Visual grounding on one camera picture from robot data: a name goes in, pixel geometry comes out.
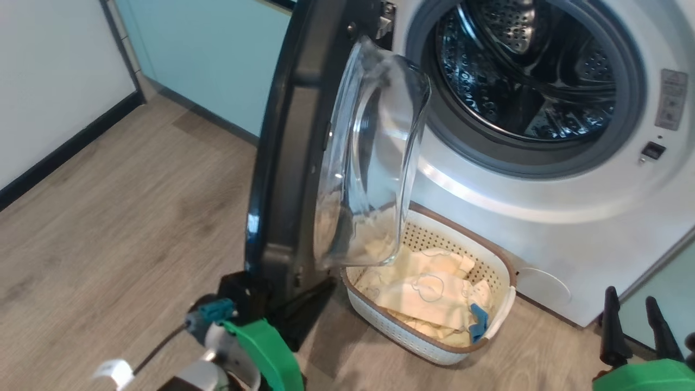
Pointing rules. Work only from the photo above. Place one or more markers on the grey warning label plate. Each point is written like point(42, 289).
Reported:
point(671, 100)

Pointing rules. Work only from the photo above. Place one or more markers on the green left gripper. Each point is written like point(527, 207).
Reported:
point(271, 358)

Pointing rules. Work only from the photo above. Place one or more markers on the cream garment with blue trim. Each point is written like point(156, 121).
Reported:
point(429, 298)
point(434, 262)

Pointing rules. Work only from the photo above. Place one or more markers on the black round glass washer door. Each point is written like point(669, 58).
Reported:
point(293, 163)

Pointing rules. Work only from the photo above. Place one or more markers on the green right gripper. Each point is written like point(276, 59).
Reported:
point(646, 377)

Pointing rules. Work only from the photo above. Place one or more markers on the teal connector plug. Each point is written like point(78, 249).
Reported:
point(217, 312)

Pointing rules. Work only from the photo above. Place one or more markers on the round white filter cover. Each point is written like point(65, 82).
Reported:
point(543, 287)

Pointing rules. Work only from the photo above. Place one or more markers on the white front-load washing machine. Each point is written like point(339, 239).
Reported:
point(543, 217)

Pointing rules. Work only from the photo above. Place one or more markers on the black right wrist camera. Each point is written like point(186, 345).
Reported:
point(690, 350)

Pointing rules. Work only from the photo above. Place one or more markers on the cream perforated laundry basket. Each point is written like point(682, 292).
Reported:
point(412, 347)

